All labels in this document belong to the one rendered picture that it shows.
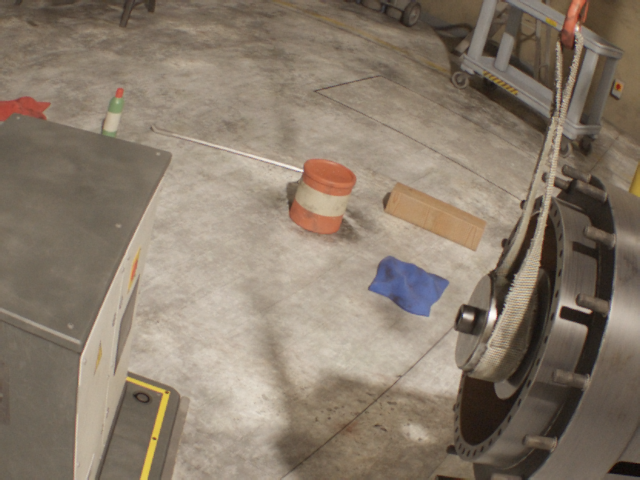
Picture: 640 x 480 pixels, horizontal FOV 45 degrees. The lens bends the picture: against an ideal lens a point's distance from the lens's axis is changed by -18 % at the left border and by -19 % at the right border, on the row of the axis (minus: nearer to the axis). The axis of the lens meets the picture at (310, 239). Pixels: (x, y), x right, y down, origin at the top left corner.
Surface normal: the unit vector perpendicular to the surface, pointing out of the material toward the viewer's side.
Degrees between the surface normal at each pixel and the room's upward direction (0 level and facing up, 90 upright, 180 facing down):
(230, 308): 0
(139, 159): 0
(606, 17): 90
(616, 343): 57
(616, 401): 73
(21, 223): 0
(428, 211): 90
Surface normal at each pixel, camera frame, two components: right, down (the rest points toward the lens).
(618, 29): -0.50, 0.28
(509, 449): -0.18, 0.72
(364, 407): 0.28, -0.84
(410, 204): -0.30, 0.37
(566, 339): 0.07, -0.07
